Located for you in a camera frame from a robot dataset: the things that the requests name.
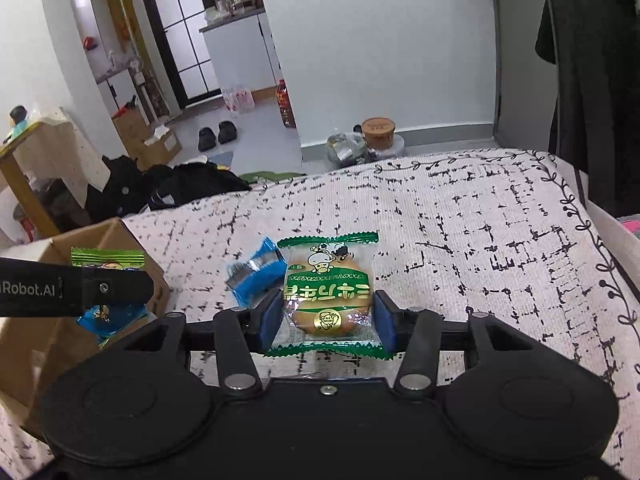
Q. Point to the blue snack packet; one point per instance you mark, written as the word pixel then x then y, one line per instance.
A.
pixel 112 320
pixel 252 272

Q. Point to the brown cardboard box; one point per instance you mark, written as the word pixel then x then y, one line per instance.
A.
pixel 30 360

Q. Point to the green bun packet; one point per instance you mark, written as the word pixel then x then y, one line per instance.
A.
pixel 327 295

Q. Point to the wooden side table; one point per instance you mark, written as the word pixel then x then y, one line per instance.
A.
pixel 22 180

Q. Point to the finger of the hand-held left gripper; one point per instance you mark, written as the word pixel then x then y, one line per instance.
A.
pixel 115 287

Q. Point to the brown paper tub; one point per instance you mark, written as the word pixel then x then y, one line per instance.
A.
pixel 378 132

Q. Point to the white cabinet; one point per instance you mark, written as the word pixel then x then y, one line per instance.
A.
pixel 240 50

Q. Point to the printed white blanket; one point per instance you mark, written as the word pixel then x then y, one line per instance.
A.
pixel 450 235

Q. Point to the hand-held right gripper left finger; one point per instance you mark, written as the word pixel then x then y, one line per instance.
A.
pixel 270 320

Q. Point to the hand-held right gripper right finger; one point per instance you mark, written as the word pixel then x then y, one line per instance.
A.
pixel 385 321

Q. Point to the pile of black clothes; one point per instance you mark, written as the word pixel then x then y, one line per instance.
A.
pixel 165 187

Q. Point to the black hanging garment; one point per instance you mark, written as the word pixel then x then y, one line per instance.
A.
pixel 590 85

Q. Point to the light green snack packet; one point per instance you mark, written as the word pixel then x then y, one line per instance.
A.
pixel 107 257

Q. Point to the open cardboard boxes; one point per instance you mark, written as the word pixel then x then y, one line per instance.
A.
pixel 150 140

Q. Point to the small figurine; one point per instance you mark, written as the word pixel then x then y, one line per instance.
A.
pixel 19 122

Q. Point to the grey plastic bag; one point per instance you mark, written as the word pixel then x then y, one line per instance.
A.
pixel 345 149

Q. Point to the black framed glass door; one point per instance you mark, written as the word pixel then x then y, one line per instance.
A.
pixel 177 30

